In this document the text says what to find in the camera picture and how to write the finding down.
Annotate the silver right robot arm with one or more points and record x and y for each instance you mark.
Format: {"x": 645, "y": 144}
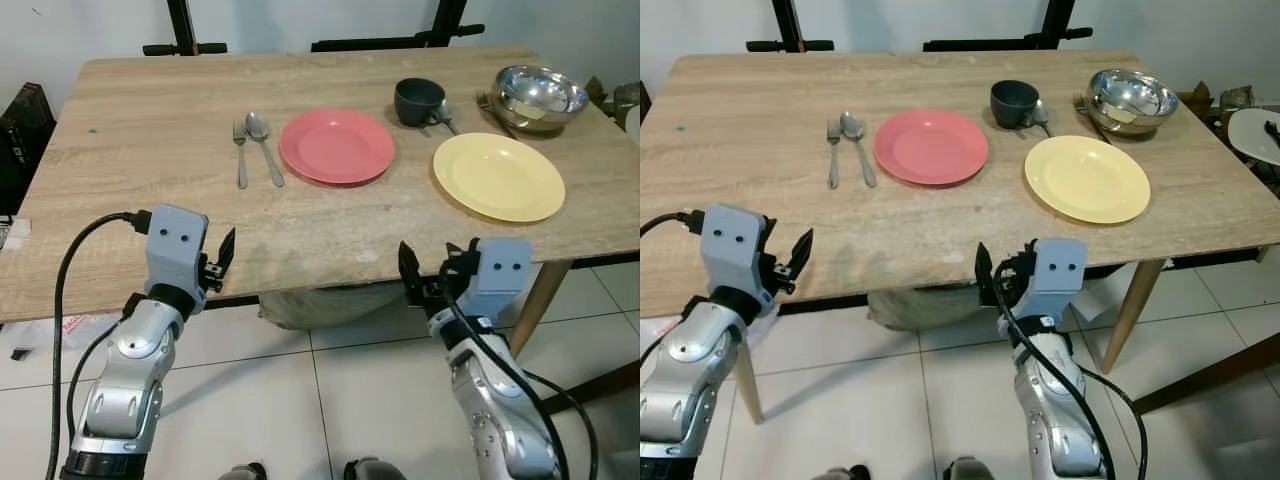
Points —
{"x": 1050, "y": 420}
{"x": 495, "y": 420}

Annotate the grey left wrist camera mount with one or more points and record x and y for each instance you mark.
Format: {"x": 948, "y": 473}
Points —
{"x": 175, "y": 245}
{"x": 733, "y": 245}

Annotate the grey sack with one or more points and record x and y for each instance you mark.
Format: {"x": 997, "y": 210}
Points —
{"x": 920, "y": 307}
{"x": 320, "y": 305}

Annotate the small steel fork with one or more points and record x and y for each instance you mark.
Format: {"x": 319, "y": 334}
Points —
{"x": 833, "y": 160}
{"x": 240, "y": 160}

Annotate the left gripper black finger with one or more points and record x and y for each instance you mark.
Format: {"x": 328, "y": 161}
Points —
{"x": 803, "y": 252}
{"x": 227, "y": 250}

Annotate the black metal stand base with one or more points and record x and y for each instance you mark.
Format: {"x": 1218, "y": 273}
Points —
{"x": 792, "y": 43}
{"x": 400, "y": 42}
{"x": 185, "y": 45}
{"x": 1000, "y": 42}

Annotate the white plastic bag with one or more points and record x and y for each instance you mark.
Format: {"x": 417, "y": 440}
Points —
{"x": 60, "y": 332}

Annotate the large steel spoon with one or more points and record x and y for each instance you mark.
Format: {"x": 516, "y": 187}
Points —
{"x": 258, "y": 127}
{"x": 851, "y": 126}

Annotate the pink plate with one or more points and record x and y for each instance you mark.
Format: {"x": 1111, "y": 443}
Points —
{"x": 337, "y": 147}
{"x": 931, "y": 147}

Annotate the black case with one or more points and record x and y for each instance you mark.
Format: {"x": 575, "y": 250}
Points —
{"x": 22, "y": 140}

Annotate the yellow plate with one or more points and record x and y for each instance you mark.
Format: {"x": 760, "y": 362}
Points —
{"x": 498, "y": 178}
{"x": 1087, "y": 180}

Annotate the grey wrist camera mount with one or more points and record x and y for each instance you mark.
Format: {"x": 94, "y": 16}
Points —
{"x": 1060, "y": 272}
{"x": 175, "y": 245}
{"x": 500, "y": 270}
{"x": 733, "y": 245}

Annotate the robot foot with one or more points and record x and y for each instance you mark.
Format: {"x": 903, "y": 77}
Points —
{"x": 970, "y": 470}
{"x": 245, "y": 472}
{"x": 845, "y": 473}
{"x": 372, "y": 470}

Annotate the small steel spoon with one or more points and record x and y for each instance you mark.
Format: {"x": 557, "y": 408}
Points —
{"x": 444, "y": 111}
{"x": 1041, "y": 112}

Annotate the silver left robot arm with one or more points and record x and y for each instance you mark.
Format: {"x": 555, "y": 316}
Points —
{"x": 130, "y": 380}
{"x": 690, "y": 390}

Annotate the wooden table leg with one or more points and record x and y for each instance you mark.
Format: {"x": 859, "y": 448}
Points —
{"x": 1130, "y": 320}
{"x": 540, "y": 305}
{"x": 750, "y": 385}

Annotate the steel fork with long tines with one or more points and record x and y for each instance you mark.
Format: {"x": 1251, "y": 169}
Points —
{"x": 490, "y": 105}
{"x": 1085, "y": 108}

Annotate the white round stool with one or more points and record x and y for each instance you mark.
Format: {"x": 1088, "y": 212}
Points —
{"x": 1250, "y": 135}

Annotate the shiny steel bowl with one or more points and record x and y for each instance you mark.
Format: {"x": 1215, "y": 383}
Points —
{"x": 1132, "y": 98}
{"x": 540, "y": 95}

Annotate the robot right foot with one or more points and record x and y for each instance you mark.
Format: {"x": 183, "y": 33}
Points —
{"x": 970, "y": 470}
{"x": 372, "y": 470}

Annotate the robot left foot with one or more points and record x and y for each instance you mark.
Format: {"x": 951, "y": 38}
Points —
{"x": 245, "y": 472}
{"x": 845, "y": 473}

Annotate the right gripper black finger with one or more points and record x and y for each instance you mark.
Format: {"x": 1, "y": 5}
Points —
{"x": 410, "y": 270}
{"x": 987, "y": 270}

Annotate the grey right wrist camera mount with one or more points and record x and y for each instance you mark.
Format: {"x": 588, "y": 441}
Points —
{"x": 1060, "y": 272}
{"x": 500, "y": 270}

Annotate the dark wooden bar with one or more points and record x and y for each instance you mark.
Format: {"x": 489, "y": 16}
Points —
{"x": 1210, "y": 372}
{"x": 595, "y": 385}

